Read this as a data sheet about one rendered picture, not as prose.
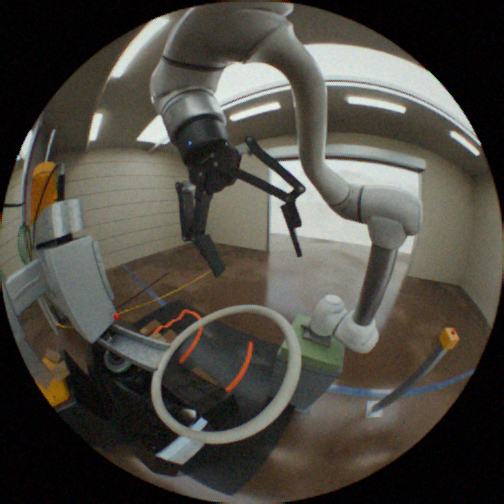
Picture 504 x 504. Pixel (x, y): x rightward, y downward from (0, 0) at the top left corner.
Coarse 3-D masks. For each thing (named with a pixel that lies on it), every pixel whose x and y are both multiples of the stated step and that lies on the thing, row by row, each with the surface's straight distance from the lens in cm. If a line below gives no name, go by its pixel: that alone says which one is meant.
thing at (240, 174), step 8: (216, 160) 20; (216, 168) 20; (224, 168) 20; (232, 168) 19; (240, 176) 19; (248, 176) 19; (256, 176) 19; (256, 184) 18; (264, 184) 18; (272, 184) 19; (272, 192) 18; (280, 192) 18; (288, 200) 17
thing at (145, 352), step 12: (120, 336) 86; (132, 336) 78; (144, 336) 71; (108, 348) 83; (120, 348) 80; (132, 348) 76; (144, 348) 73; (156, 348) 70; (132, 360) 68; (144, 360) 69; (156, 360) 67
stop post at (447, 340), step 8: (448, 328) 129; (440, 336) 128; (448, 336) 123; (456, 336) 130; (440, 344) 130; (448, 344) 122; (432, 352) 135; (440, 352) 129; (432, 360) 134; (424, 368) 139; (416, 376) 145; (424, 376) 148; (408, 384) 151; (392, 392) 169; (400, 392) 158; (384, 400) 177; (392, 400) 171; (368, 408) 193; (376, 408) 187; (368, 416) 191; (376, 416) 196
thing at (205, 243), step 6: (198, 240) 23; (204, 240) 24; (210, 240) 25; (204, 246) 24; (210, 246) 25; (204, 252) 24; (210, 252) 24; (216, 252) 25; (210, 258) 24; (216, 258) 25; (210, 264) 24; (216, 264) 25; (222, 264) 26; (216, 270) 24; (222, 270) 26; (216, 276) 25
